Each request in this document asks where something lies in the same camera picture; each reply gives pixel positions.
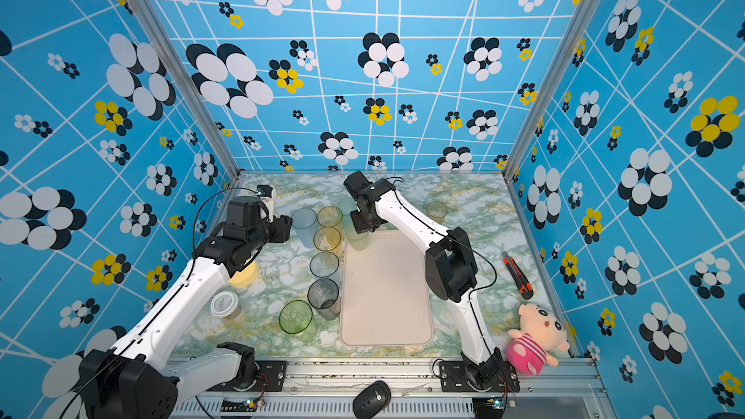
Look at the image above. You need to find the pale green tall cup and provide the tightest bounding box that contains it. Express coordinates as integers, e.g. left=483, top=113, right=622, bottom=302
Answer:
left=345, top=221, right=370, bottom=251

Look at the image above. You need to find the blue-grey translucent cup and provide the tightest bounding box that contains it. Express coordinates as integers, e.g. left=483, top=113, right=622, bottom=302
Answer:
left=291, top=208, right=320, bottom=248

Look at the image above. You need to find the small amber cup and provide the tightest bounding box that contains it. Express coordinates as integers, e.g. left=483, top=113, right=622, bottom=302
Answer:
left=426, top=201, right=448, bottom=223

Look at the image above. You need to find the dark smoky cup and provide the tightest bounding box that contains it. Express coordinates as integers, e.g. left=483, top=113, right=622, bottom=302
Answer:
left=307, top=279, right=341, bottom=320

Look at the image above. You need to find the green translucent cup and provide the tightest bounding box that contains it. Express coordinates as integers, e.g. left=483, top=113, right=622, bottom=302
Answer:
left=279, top=300, right=314, bottom=335

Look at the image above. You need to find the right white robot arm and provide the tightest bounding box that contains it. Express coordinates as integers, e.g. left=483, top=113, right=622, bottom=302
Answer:
left=343, top=172, right=502, bottom=391

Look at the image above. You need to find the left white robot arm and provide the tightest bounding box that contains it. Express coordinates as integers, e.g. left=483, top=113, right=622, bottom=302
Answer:
left=70, top=184, right=292, bottom=418

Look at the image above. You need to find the beige plastic tray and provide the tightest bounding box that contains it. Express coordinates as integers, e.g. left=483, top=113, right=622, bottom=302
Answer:
left=340, top=231, right=434, bottom=347

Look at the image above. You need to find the teal cup left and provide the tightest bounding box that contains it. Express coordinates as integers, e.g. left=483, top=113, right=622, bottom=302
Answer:
left=337, top=197, right=357, bottom=227

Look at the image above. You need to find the amber cup back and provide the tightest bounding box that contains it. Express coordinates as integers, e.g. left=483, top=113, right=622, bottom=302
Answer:
left=316, top=206, right=343, bottom=232

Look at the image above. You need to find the amber cup front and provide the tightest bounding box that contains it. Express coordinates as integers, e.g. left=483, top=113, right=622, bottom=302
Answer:
left=314, top=227, right=343, bottom=257

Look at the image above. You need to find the grey-blue clear cup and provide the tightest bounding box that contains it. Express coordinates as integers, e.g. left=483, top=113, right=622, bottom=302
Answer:
left=310, top=251, right=341, bottom=281

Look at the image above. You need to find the red black utility knife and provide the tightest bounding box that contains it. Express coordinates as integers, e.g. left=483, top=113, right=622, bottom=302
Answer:
left=502, top=252, right=534, bottom=301

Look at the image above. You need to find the black computer mouse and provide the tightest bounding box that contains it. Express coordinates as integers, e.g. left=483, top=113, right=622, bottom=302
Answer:
left=352, top=380, right=391, bottom=419

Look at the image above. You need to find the pink plush doll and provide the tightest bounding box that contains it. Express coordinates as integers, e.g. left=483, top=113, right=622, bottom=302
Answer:
left=506, top=304, right=570, bottom=376

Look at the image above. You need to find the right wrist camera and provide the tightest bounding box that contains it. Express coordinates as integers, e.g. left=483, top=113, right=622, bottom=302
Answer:
left=343, top=171, right=373, bottom=201

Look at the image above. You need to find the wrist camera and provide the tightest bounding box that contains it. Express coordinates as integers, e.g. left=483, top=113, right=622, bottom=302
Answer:
left=343, top=171, right=373, bottom=201
left=256, top=184, right=275, bottom=217

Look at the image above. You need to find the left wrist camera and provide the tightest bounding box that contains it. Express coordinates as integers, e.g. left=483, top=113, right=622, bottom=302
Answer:
left=256, top=184, right=275, bottom=217

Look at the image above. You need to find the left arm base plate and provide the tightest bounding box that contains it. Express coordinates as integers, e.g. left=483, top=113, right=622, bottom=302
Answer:
left=209, top=360, right=288, bottom=393

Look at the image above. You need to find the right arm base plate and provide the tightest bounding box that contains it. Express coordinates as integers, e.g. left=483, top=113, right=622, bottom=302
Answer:
left=433, top=360, right=521, bottom=394

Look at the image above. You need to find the aluminium front frame rail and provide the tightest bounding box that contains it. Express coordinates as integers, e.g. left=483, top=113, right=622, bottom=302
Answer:
left=168, top=358, right=616, bottom=418

